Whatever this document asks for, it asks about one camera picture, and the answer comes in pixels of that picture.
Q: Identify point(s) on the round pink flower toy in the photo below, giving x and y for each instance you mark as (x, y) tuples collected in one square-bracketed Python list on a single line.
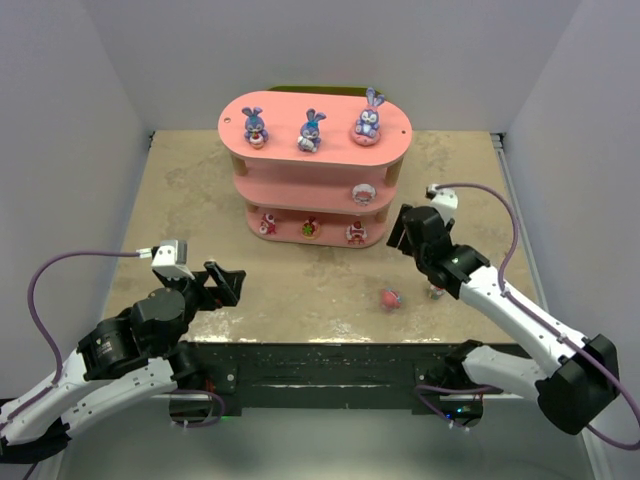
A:
[(310, 229)]

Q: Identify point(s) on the purple bunny with bottle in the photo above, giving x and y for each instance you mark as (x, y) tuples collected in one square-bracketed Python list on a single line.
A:
[(309, 135)]

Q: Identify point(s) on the black base frame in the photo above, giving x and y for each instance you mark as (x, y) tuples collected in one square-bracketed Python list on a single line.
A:
[(355, 376)]

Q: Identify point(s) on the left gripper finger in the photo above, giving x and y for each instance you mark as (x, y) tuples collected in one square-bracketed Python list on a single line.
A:
[(212, 269), (230, 286)]

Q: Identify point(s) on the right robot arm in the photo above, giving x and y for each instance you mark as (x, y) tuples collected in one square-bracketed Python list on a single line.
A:
[(569, 375)]

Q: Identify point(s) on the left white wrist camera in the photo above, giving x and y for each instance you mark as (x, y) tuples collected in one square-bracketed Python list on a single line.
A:
[(168, 259)]

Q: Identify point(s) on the pink green standing toy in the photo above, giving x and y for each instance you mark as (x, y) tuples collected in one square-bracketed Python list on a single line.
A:
[(436, 292)]

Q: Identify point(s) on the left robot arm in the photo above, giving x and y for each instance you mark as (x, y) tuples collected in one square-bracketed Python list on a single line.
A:
[(135, 355)]

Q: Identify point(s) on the pink three-tier shelf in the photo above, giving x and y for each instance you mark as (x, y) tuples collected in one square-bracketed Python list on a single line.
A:
[(292, 185)]

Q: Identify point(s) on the purple bunny with cupcake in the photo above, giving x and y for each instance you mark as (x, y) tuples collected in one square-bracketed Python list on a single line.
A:
[(255, 134)]

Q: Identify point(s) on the green board behind shelf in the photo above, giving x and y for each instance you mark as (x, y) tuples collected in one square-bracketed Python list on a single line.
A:
[(322, 89)]

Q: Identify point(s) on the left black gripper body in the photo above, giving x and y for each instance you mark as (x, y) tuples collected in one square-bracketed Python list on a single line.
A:
[(209, 288)]

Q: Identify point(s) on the pink pig toy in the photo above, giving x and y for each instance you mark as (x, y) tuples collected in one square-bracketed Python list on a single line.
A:
[(390, 300)]

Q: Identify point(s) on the red pink cake toy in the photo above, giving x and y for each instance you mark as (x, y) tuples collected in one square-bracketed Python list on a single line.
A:
[(267, 225)]

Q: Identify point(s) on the red white strawberry toy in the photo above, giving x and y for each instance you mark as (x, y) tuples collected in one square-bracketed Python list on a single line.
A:
[(356, 233)]

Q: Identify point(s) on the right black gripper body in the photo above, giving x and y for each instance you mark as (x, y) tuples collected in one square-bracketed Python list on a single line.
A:
[(413, 235)]

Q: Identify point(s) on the pink white toy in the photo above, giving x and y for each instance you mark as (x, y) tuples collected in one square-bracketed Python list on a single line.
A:
[(363, 194)]

